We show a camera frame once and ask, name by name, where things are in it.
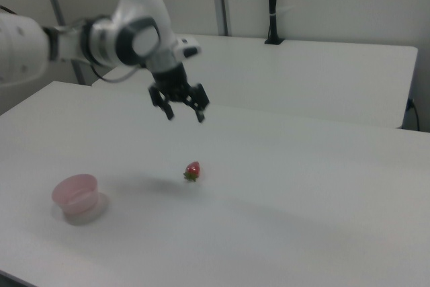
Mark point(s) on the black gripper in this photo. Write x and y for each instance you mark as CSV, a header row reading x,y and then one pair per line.
x,y
169,82

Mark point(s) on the red strawberry with green leaves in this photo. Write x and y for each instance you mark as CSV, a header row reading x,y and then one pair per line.
x,y
193,168

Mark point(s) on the translucent pink plastic cup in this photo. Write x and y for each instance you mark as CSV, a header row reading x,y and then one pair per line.
x,y
79,196

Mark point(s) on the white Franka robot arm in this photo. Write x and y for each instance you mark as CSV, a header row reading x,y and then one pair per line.
x,y
100,41

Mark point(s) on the black pole base plate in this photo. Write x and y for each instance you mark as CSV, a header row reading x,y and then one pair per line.
x,y
274,41

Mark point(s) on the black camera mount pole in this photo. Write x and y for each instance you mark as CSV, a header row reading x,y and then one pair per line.
x,y
272,1

